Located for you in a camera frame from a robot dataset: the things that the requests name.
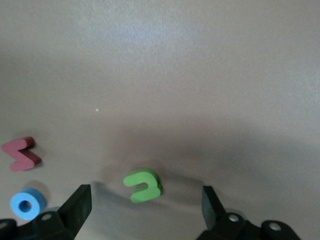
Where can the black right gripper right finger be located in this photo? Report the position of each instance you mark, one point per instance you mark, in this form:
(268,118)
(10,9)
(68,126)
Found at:
(212,212)

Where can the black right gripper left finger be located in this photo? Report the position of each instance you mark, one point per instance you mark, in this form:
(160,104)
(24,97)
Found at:
(77,207)

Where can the green foam letter u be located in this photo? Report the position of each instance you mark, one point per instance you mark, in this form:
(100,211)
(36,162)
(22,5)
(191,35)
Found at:
(152,185)

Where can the blue foam letter o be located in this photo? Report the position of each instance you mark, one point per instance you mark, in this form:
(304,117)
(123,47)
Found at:
(35,197)

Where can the dark red foam letter h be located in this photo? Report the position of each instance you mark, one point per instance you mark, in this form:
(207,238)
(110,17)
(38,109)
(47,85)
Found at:
(21,155)

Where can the brown table cover mat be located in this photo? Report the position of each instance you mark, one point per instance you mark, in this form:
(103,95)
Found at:
(175,75)

